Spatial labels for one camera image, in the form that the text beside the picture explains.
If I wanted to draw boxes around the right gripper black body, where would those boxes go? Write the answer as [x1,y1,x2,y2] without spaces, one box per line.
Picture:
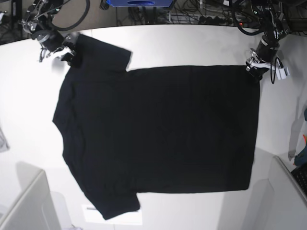
[35,30,64,52]

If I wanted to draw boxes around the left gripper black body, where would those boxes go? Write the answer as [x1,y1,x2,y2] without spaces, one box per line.
[255,39,280,63]

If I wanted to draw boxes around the black T-shirt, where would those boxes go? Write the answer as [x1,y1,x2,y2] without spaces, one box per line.
[53,35,260,216]

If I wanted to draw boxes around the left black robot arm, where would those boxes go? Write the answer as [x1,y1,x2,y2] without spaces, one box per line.
[232,0,290,84]

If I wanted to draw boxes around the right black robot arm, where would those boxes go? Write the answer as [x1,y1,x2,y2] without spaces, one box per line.
[20,0,90,65]

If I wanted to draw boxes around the blue box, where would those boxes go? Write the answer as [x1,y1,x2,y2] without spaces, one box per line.
[106,0,173,7]

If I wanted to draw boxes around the black power strip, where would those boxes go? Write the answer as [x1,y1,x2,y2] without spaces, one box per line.
[198,16,227,25]

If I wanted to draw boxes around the black keyboard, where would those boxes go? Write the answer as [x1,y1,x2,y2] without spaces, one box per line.
[291,164,307,195]

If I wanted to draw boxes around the grey right partition panel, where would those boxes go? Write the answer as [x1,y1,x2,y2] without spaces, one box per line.
[244,156,307,230]

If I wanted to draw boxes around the grey partition panel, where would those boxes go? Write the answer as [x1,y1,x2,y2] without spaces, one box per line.
[244,156,307,230]
[0,161,74,230]

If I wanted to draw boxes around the grey left partition panel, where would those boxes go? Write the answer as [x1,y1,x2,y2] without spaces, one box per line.
[0,161,74,230]

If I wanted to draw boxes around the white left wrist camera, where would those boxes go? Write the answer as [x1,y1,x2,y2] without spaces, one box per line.
[272,67,290,80]

